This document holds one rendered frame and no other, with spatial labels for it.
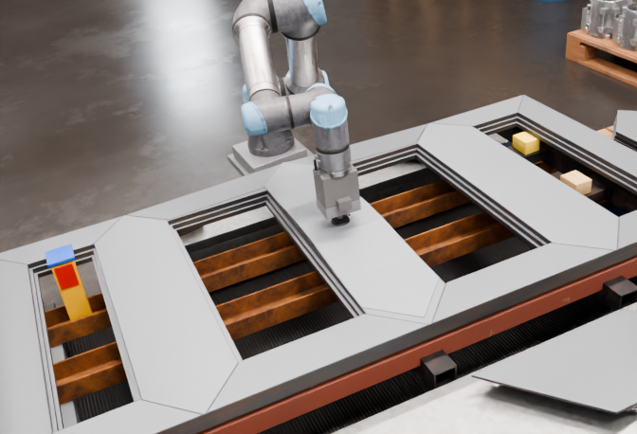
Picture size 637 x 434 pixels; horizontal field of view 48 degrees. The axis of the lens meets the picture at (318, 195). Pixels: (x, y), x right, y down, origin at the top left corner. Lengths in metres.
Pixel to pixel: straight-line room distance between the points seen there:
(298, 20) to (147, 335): 0.89
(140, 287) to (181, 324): 0.17
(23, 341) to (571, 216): 1.19
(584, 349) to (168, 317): 0.81
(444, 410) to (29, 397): 0.75
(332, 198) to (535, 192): 0.50
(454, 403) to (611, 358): 0.30
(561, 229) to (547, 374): 0.39
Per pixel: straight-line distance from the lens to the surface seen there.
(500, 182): 1.82
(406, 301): 1.44
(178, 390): 1.35
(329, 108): 1.50
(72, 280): 1.75
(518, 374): 1.39
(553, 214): 1.71
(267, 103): 1.61
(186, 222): 1.82
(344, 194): 1.60
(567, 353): 1.45
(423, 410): 1.38
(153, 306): 1.55
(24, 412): 1.43
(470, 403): 1.39
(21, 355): 1.55
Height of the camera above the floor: 1.77
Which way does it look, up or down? 31 degrees down
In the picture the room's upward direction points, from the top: 7 degrees counter-clockwise
